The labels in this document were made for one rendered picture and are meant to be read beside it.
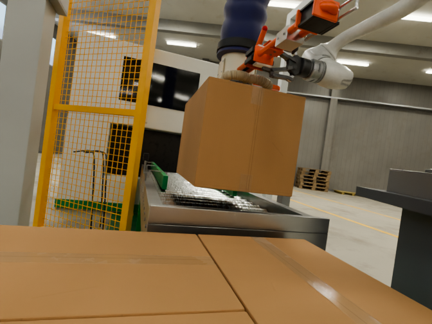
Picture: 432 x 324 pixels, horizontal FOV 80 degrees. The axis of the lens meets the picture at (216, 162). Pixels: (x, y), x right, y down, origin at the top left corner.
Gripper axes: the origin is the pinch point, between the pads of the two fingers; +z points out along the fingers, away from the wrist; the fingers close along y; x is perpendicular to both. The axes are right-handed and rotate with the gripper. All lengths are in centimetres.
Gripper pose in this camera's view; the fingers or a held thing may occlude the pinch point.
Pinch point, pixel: (262, 56)
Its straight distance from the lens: 110.5
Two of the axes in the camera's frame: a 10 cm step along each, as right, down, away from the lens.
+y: -1.4, 9.9, 0.1
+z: -9.5, -1.3, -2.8
